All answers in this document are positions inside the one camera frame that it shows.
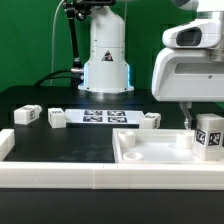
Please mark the white U-shaped obstacle fence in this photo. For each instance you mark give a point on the white U-shaped obstacle fence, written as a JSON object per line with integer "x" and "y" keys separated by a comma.
{"x": 206, "y": 176}

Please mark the white fiducial tag plate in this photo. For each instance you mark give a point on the white fiducial tag plate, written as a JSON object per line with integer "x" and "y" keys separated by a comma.
{"x": 87, "y": 116}

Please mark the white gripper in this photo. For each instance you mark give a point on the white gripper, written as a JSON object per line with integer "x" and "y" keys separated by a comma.
{"x": 191, "y": 66}

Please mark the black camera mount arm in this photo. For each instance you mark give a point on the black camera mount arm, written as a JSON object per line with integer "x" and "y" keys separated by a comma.
{"x": 79, "y": 10}

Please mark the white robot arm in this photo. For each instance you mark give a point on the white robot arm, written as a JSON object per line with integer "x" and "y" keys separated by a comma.
{"x": 106, "y": 72}

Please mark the white square tabletop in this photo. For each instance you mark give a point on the white square tabletop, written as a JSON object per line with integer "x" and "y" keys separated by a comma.
{"x": 154, "y": 146}

